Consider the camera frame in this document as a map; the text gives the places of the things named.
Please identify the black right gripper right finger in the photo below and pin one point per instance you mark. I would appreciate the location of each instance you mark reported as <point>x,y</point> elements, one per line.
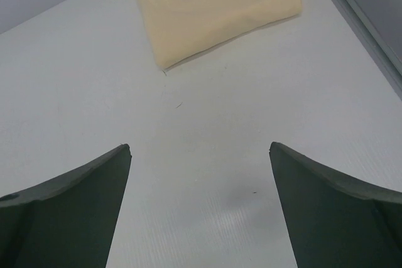
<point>334,219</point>

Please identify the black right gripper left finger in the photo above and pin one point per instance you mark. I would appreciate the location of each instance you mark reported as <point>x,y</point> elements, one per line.
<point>69,220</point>

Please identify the folded beige t shirt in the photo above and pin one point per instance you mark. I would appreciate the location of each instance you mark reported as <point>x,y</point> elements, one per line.
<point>178,29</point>

